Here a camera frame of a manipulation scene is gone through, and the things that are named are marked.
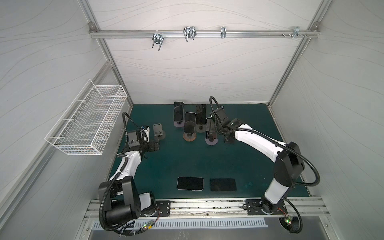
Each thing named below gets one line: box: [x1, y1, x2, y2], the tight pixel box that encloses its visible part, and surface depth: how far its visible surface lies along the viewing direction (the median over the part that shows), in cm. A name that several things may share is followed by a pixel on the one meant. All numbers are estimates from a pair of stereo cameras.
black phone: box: [210, 178, 237, 192], surface depth 85 cm
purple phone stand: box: [205, 137, 218, 146], surface depth 100 cm
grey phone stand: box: [152, 123, 166, 140], surface depth 99 cm
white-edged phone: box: [176, 176, 204, 191], surface depth 82 cm
